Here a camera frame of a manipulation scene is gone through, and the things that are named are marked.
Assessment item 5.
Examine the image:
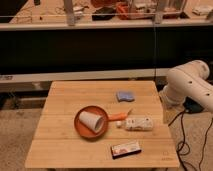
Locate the wooden table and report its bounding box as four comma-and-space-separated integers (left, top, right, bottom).
25, 81, 179, 169

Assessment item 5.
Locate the white paper cup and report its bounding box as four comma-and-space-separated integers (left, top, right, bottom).
79, 111, 103, 133

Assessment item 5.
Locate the orange carrot toy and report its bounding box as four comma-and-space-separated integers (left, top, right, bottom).
108, 109, 132, 121

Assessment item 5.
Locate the small printed box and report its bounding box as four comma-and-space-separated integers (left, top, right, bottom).
111, 141, 142, 159

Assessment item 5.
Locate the black cable on floor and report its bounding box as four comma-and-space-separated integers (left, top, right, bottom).
167, 110, 213, 171

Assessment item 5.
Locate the orange plate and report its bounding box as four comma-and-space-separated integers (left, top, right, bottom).
74, 106, 108, 139

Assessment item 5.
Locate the black object on bench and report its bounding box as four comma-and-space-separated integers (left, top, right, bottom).
92, 7, 116, 21

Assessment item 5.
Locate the orange object on bench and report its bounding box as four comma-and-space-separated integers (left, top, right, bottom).
116, 2, 137, 20

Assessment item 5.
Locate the blue sponge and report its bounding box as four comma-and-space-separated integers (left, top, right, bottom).
116, 91, 135, 102

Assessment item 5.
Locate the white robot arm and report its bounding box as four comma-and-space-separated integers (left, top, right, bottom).
160, 60, 213, 113

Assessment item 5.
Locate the clear plastic bottle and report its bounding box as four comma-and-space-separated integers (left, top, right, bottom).
116, 117, 154, 131

